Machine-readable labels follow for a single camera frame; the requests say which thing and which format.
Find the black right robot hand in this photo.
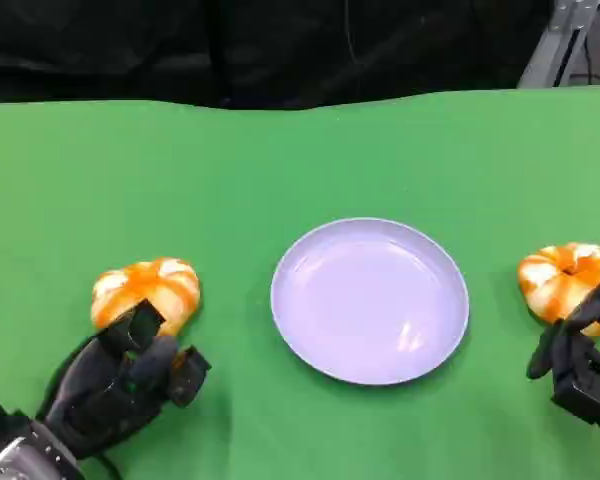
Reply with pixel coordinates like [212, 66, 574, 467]
[525, 277, 600, 451]

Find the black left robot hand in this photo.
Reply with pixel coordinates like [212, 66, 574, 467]
[43, 299, 213, 461]

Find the orange and white bread roll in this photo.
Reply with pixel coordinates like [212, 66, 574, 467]
[90, 257, 202, 337]
[517, 242, 600, 337]

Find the lilac plate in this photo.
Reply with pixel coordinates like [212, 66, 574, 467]
[270, 217, 471, 386]

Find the green table cloth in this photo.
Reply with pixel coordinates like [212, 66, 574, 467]
[0, 84, 600, 480]

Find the black backdrop curtain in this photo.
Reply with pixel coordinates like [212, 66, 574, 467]
[0, 0, 556, 110]

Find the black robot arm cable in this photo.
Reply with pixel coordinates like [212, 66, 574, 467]
[95, 451, 121, 480]

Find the thin black floor cable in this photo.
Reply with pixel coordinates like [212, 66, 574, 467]
[583, 27, 600, 85]

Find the grey metal frame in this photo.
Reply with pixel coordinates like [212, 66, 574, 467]
[517, 0, 595, 90]

